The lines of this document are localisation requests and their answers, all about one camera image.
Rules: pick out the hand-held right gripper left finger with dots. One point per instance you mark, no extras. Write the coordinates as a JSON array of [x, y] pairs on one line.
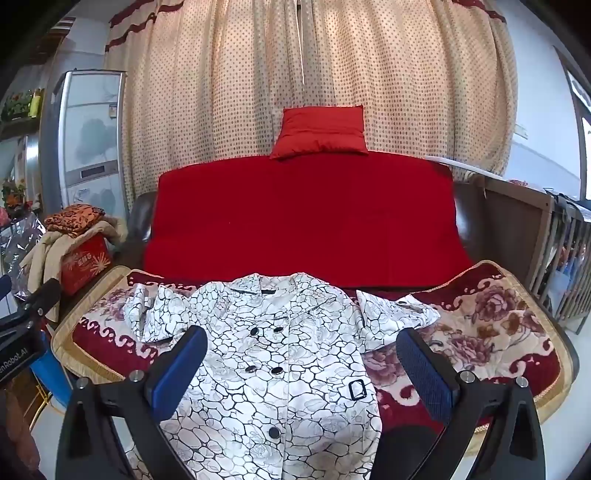
[[180, 367]]

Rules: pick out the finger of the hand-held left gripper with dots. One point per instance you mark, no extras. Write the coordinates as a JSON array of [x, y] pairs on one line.
[[44, 295]]

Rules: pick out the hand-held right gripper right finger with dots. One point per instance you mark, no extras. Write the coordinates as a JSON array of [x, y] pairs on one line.
[[425, 374]]

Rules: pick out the white black crackle-print coat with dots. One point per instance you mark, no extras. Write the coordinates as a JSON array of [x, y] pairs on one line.
[[286, 369]]

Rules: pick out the beige fur-trimmed coat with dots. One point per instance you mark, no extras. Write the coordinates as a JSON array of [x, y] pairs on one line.
[[46, 254]]

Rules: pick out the red gift box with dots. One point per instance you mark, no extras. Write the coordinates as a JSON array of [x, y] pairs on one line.
[[85, 267]]

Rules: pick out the silver foil bag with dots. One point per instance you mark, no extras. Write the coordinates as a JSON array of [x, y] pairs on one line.
[[18, 249]]

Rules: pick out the floral red beige blanket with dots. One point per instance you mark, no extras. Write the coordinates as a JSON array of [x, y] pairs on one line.
[[485, 323]]

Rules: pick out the orange black patterned cloth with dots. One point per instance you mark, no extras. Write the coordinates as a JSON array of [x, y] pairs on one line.
[[74, 219]]

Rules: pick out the artificial flowers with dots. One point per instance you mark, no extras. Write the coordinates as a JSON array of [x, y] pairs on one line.
[[14, 194]]

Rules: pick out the dark brown leather sofa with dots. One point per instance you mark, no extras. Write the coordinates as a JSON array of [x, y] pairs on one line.
[[138, 221]]

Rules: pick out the silver standing air conditioner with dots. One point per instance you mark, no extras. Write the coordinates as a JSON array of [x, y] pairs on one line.
[[87, 134]]

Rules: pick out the red sofa cover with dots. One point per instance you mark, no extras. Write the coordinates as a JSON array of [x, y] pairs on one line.
[[304, 217]]

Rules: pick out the white board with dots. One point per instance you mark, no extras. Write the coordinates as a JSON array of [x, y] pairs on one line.
[[461, 165]]

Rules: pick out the red pillow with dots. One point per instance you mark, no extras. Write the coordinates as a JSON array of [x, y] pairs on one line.
[[318, 129]]

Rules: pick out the beige dotted curtain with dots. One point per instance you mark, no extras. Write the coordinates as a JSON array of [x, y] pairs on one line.
[[231, 92]]

